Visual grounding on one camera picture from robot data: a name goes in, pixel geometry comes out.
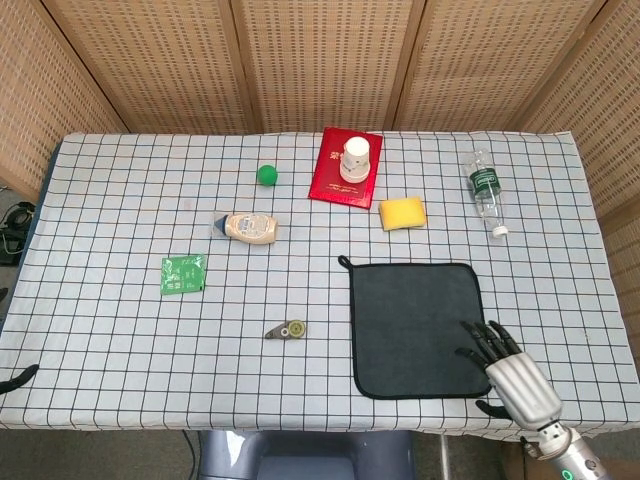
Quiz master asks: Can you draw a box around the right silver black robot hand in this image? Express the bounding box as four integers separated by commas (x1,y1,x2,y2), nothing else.
454,319,563,432

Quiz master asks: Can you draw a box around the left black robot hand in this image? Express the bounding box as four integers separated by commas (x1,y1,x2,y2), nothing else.
0,363,40,397

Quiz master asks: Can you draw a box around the dark grey yellow cloth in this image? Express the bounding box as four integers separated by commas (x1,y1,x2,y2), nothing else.
337,254,494,401

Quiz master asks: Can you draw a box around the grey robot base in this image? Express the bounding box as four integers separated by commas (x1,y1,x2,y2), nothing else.
198,429,416,480

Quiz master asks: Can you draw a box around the checkered tablecloth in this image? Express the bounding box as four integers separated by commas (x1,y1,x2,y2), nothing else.
0,130,640,445

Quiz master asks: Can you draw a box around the black equipment on floor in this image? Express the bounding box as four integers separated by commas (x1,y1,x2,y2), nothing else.
0,199,36,267

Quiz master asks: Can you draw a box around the green tea packet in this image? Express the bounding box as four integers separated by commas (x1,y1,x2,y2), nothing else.
159,253,207,297

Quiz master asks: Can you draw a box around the clear bottle with green label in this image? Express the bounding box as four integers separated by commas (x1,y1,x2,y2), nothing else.
467,148,510,239

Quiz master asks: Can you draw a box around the yellow sponge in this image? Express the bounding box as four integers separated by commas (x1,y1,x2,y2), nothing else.
378,196,429,233

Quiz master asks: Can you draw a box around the correction tape dispenser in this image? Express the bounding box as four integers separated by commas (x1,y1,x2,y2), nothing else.
264,318,308,342

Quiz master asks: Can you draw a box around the beige squeeze bottle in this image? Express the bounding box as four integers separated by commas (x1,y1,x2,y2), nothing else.
209,211,279,246

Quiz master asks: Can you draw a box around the white paper cup stack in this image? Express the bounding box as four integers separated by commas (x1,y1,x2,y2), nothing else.
339,136,371,185

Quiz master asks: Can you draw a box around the red booklet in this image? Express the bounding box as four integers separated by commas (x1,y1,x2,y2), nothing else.
308,126,385,210

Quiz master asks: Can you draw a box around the woven wooden folding screen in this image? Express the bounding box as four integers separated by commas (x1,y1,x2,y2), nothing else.
0,0,640,361

